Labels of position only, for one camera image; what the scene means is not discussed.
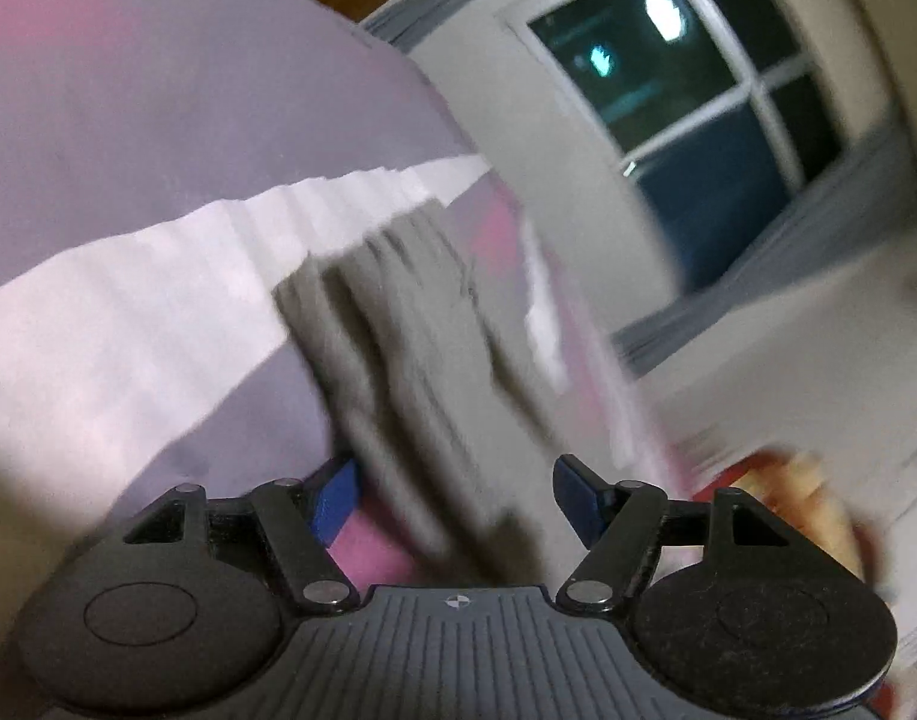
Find bed with striped sheet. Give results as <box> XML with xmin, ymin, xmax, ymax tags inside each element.
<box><xmin>0</xmin><ymin>0</ymin><xmax>703</xmax><ymax>695</ymax></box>

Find grey pants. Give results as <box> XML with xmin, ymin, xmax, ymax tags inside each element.
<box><xmin>269</xmin><ymin>198</ymin><xmax>587</xmax><ymax>587</ymax></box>

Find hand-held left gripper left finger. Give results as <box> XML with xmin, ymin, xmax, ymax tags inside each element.
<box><xmin>122</xmin><ymin>453</ymin><xmax>356</xmax><ymax>613</ymax></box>

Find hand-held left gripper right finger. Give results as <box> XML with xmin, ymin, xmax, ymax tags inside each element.
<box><xmin>552</xmin><ymin>453</ymin><xmax>796</xmax><ymax>613</ymax></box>

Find grey curtain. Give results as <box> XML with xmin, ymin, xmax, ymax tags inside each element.
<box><xmin>612</xmin><ymin>124</ymin><xmax>917</xmax><ymax>380</ymax></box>
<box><xmin>357</xmin><ymin>0</ymin><xmax>505</xmax><ymax>57</ymax></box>

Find colourful printed blanket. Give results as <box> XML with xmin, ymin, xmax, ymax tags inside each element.
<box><xmin>691</xmin><ymin>446</ymin><xmax>891</xmax><ymax>601</ymax></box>

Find sliding glass window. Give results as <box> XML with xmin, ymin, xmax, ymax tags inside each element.
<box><xmin>504</xmin><ymin>0</ymin><xmax>850</xmax><ymax>301</ymax></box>

